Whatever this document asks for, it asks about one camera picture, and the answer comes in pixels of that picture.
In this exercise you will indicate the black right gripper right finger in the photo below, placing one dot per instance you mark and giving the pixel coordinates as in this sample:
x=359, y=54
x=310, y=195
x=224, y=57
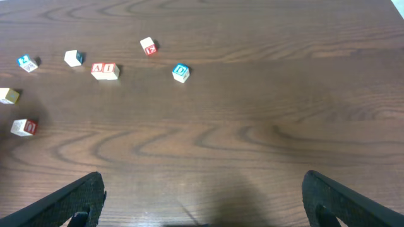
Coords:
x=329, y=203

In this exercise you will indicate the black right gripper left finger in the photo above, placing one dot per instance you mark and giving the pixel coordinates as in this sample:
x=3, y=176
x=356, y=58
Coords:
x=81, y=202

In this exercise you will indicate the red I letter block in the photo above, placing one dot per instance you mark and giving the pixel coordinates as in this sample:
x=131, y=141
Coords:
x=110, y=71

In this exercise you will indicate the red A letter block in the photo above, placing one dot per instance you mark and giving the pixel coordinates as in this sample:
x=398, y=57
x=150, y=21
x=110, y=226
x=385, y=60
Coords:
x=97, y=70

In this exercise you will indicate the blue 2 number block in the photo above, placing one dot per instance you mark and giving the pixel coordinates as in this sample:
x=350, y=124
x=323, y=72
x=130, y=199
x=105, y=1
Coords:
x=26, y=63

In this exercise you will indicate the blue H letter block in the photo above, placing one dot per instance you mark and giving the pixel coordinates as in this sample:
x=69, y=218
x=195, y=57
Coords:
x=24, y=127

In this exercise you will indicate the cow picture wooden block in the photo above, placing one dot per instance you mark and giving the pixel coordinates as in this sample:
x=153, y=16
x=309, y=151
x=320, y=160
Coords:
x=8, y=96

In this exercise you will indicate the plain face wooden block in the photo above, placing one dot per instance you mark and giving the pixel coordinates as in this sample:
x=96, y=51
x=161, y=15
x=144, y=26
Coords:
x=73, y=58

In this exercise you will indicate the blue D letter block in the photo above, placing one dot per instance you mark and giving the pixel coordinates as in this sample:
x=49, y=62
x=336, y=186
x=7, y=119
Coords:
x=181, y=73

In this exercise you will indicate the red E letter block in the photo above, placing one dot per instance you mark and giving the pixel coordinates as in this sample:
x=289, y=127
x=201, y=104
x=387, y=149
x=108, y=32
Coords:
x=148, y=46

